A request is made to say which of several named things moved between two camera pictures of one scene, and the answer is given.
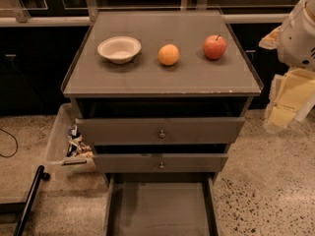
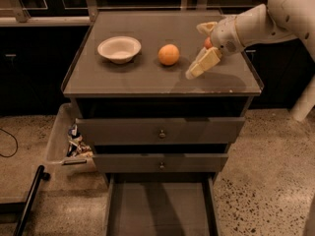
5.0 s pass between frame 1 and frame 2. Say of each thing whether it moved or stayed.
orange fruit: stayed
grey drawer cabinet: stayed
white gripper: moved
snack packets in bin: stayed
